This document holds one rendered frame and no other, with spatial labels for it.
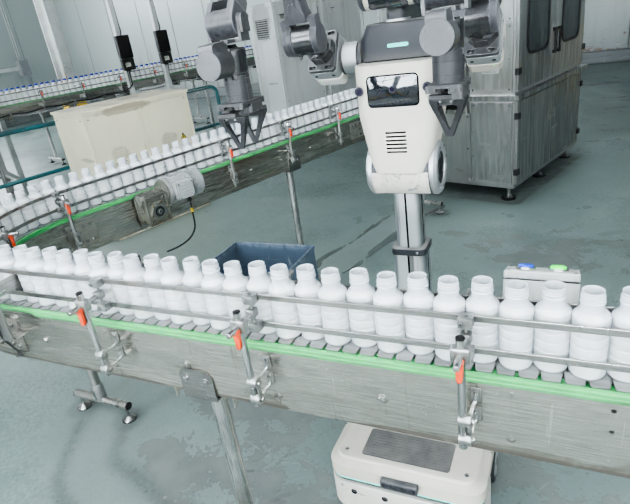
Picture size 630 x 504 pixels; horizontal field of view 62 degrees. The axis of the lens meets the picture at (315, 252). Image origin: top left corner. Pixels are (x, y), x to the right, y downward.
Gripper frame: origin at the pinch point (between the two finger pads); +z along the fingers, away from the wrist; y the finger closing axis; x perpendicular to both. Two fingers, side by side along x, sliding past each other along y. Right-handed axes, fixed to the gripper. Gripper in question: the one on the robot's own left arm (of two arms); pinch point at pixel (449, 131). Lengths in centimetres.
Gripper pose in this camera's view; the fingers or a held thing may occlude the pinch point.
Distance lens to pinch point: 106.1
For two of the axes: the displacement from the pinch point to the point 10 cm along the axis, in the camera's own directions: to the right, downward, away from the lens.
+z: 1.2, 9.1, 3.8
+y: 4.1, -4.0, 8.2
